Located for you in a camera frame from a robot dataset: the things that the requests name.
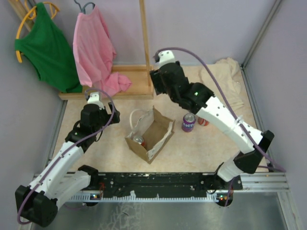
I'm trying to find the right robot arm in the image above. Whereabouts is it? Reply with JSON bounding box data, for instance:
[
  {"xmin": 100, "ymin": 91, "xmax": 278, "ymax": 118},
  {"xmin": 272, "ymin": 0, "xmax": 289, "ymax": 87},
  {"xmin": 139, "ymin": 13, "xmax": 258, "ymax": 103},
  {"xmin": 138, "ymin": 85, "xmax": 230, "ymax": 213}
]
[{"xmin": 150, "ymin": 61, "xmax": 274, "ymax": 190}]

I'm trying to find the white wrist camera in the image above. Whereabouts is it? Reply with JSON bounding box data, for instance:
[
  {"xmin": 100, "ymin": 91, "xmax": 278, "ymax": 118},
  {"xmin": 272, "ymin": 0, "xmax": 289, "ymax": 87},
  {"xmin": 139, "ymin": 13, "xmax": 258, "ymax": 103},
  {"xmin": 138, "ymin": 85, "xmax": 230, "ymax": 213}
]
[
  {"xmin": 154, "ymin": 50, "xmax": 176, "ymax": 68},
  {"xmin": 87, "ymin": 92, "xmax": 105, "ymax": 109}
]

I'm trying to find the green tank top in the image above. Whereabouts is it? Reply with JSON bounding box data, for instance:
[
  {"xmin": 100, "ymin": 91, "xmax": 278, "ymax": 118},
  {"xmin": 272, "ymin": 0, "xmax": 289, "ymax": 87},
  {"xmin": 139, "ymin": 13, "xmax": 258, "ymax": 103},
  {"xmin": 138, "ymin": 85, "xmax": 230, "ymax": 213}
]
[{"xmin": 14, "ymin": 2, "xmax": 83, "ymax": 93}]

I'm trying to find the wooden clothes rack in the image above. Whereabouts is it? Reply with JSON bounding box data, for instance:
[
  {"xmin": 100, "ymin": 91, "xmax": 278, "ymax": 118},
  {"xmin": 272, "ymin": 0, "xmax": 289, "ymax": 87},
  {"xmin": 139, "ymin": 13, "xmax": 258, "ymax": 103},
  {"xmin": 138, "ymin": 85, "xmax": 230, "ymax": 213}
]
[{"xmin": 8, "ymin": 0, "xmax": 154, "ymax": 99}]

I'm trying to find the beige folded cloth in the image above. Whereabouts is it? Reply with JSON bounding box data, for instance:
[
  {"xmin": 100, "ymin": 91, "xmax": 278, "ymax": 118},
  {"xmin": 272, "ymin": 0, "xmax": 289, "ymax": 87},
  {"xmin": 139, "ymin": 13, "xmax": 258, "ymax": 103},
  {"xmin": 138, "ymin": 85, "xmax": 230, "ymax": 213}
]
[{"xmin": 199, "ymin": 57, "xmax": 244, "ymax": 110}]

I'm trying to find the purple cable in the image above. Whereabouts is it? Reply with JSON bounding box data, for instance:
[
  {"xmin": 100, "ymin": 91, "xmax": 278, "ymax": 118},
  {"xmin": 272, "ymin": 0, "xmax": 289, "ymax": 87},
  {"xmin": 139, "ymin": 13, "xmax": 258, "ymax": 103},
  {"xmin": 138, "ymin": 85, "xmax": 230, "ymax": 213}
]
[
  {"xmin": 16, "ymin": 88, "xmax": 116, "ymax": 225},
  {"xmin": 153, "ymin": 47, "xmax": 286, "ymax": 209}
]

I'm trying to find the purple soda can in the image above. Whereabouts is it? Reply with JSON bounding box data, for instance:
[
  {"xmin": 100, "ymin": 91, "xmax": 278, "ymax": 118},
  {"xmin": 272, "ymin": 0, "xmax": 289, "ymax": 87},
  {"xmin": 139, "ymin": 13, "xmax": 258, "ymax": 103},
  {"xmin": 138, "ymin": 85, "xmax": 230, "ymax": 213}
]
[{"xmin": 181, "ymin": 113, "xmax": 196, "ymax": 132}]

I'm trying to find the brown canvas bag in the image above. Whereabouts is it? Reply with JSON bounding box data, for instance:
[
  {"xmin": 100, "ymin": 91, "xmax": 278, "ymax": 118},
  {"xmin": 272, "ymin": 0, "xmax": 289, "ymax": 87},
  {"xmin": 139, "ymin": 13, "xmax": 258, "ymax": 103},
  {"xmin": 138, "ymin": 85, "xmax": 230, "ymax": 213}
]
[{"xmin": 125, "ymin": 107, "xmax": 176, "ymax": 164}]

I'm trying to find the yellow clothes hanger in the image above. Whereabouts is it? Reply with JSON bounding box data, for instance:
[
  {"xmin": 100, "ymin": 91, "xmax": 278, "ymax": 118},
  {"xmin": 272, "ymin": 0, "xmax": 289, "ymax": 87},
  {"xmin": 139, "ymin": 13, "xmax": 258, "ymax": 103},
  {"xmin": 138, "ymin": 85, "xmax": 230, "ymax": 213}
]
[{"xmin": 15, "ymin": 1, "xmax": 60, "ymax": 63}]

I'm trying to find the pink t-shirt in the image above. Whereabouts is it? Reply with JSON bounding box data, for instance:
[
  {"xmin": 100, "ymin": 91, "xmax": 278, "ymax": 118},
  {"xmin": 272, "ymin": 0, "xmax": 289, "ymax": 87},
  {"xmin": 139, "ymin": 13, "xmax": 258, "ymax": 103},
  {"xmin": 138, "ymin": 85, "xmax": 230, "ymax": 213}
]
[{"xmin": 72, "ymin": 6, "xmax": 132, "ymax": 96}]

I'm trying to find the grey clothes hanger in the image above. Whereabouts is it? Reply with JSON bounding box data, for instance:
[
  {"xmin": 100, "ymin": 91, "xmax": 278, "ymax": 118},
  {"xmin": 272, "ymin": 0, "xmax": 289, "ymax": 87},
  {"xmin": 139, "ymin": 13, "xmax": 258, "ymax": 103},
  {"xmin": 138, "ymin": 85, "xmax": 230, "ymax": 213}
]
[{"xmin": 73, "ymin": 0, "xmax": 95, "ymax": 14}]

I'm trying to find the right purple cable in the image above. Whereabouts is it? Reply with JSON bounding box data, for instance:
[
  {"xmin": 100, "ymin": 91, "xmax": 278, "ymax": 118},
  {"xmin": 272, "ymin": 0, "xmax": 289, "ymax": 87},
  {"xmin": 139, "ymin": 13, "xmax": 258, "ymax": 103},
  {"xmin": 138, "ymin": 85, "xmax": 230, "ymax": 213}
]
[{"xmin": 153, "ymin": 47, "xmax": 286, "ymax": 209}]

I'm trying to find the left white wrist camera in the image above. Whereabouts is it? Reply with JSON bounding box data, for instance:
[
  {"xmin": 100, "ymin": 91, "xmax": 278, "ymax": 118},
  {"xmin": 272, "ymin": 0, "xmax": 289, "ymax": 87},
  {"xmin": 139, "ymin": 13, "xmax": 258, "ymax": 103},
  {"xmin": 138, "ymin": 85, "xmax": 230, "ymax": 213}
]
[{"xmin": 87, "ymin": 92, "xmax": 105, "ymax": 109}]

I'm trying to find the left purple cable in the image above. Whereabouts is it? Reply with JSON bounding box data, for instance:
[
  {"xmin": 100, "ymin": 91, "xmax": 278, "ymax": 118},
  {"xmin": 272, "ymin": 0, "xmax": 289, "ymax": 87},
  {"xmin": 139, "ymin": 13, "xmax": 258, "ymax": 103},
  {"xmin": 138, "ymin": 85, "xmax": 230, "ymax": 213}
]
[{"xmin": 16, "ymin": 88, "xmax": 116, "ymax": 225}]

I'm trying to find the silver-top can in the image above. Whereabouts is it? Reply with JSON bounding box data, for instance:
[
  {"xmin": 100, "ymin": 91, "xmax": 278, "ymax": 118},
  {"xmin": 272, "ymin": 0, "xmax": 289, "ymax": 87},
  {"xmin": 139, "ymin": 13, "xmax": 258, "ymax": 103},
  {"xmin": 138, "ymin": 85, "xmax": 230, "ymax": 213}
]
[{"xmin": 132, "ymin": 135, "xmax": 145, "ymax": 147}]

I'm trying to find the aluminium frame rail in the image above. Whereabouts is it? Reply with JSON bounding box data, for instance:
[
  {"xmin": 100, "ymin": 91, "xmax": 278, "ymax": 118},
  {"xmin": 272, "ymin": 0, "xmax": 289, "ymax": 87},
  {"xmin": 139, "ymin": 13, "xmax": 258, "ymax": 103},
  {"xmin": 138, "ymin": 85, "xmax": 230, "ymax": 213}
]
[{"xmin": 32, "ymin": 172, "xmax": 290, "ymax": 204}]

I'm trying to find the red Coca-Cola can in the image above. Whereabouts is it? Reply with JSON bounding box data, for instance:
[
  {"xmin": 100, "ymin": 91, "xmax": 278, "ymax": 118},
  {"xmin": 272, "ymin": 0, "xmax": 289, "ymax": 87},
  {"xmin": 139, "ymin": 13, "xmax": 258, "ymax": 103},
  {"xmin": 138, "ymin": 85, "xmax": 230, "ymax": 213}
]
[{"xmin": 198, "ymin": 117, "xmax": 210, "ymax": 127}]

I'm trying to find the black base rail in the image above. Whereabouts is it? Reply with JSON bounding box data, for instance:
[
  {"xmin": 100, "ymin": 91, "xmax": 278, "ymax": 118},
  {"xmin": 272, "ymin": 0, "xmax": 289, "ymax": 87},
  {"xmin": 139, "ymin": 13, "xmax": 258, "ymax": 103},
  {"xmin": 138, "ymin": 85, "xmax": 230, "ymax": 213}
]
[{"xmin": 82, "ymin": 172, "xmax": 243, "ymax": 206}]

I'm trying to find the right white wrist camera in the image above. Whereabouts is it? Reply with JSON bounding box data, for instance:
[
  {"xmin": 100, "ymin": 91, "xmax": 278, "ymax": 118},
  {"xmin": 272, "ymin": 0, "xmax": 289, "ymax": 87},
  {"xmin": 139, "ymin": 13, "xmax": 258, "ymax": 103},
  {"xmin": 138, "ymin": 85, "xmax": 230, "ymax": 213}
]
[{"xmin": 154, "ymin": 50, "xmax": 176, "ymax": 68}]

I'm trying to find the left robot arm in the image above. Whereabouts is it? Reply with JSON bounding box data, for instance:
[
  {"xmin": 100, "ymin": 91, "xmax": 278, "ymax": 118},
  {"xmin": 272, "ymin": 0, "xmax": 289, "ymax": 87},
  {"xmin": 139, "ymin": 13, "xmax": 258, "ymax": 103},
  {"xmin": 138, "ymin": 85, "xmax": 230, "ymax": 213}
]
[{"xmin": 15, "ymin": 100, "xmax": 120, "ymax": 227}]

